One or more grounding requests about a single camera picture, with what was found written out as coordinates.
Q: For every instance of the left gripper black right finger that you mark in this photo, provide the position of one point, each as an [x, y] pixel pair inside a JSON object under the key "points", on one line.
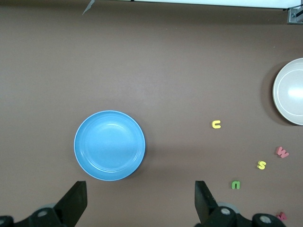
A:
{"points": [[208, 208]]}

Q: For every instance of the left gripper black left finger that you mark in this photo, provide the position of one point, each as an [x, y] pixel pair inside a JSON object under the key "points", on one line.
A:
{"points": [[71, 205]]}

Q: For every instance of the green foam letter n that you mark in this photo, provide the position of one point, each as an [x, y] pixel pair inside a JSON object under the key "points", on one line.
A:
{"points": [[235, 182]]}

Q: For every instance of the yellow foam letter s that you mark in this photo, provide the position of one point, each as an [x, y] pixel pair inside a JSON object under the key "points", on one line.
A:
{"points": [[261, 165]]}

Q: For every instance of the yellow foam letter u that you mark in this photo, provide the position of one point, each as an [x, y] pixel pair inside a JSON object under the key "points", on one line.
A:
{"points": [[213, 124]]}

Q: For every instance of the blue plate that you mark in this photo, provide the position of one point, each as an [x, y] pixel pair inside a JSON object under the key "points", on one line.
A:
{"points": [[110, 145]]}

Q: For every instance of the dark red foam letter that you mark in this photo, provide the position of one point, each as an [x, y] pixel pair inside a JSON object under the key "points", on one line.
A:
{"points": [[282, 217]]}

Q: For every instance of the red foam letter w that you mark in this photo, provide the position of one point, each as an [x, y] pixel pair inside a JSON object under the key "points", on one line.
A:
{"points": [[282, 153]]}

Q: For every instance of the beige plate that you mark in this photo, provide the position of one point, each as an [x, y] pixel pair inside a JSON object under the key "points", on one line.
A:
{"points": [[291, 94]]}

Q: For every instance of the brown table cover sheet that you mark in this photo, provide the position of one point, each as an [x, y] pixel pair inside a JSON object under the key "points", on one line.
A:
{"points": [[151, 71]]}

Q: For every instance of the white paper scrap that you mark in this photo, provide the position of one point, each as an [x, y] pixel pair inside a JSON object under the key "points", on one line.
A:
{"points": [[88, 7]]}

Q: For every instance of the aluminium table edge bracket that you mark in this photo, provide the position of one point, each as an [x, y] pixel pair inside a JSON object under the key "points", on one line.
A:
{"points": [[294, 17]]}

